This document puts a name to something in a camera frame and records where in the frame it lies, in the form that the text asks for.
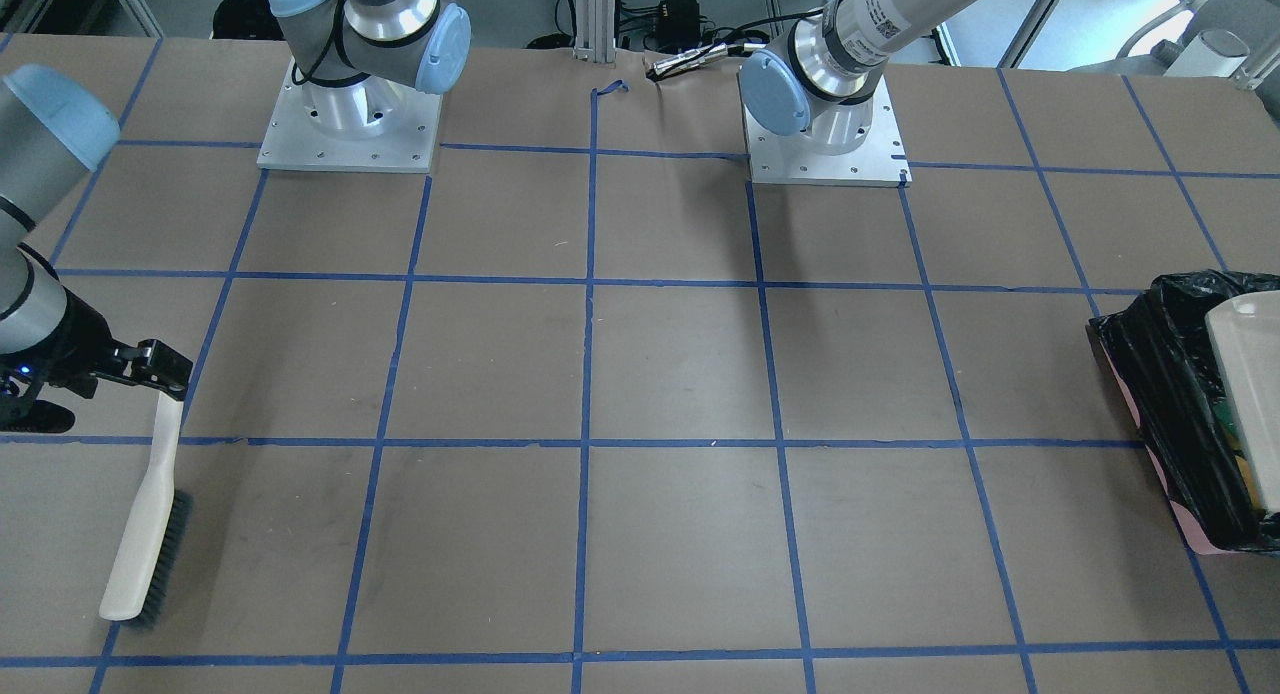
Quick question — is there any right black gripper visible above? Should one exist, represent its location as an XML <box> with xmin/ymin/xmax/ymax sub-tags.
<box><xmin>1</xmin><ymin>289</ymin><xmax>195</xmax><ymax>434</ymax></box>

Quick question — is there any beige hand brush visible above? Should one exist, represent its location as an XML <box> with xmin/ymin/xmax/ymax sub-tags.
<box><xmin>99</xmin><ymin>394</ymin><xmax>191</xmax><ymax>627</ymax></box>

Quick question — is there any yellow green sponge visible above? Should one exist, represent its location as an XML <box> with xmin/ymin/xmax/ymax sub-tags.
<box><xmin>1212</xmin><ymin>399</ymin><xmax>1265</xmax><ymax>515</ymax></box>

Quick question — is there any beige plastic dustpan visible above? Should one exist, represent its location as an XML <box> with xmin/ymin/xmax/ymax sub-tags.
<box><xmin>1204</xmin><ymin>289</ymin><xmax>1279</xmax><ymax>516</ymax></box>

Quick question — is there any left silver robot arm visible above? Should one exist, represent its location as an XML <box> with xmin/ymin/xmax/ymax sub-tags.
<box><xmin>739</xmin><ymin>0</ymin><xmax>979</xmax><ymax>155</ymax></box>

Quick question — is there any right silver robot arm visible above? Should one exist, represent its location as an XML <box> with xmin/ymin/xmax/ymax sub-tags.
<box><xmin>1</xmin><ymin>0</ymin><xmax>474</xmax><ymax>434</ymax></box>

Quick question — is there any black lined trash bin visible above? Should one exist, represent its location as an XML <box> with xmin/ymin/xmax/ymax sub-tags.
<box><xmin>1087</xmin><ymin>270</ymin><xmax>1277</xmax><ymax>557</ymax></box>

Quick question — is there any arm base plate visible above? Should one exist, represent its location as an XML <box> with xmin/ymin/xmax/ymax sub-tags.
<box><xmin>742</xmin><ymin>78</ymin><xmax>913</xmax><ymax>188</ymax></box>
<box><xmin>256</xmin><ymin>59</ymin><xmax>444</xmax><ymax>175</ymax></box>

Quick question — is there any aluminium frame post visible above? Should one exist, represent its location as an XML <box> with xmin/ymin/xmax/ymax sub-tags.
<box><xmin>570</xmin><ymin>0</ymin><xmax>620</xmax><ymax>68</ymax></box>

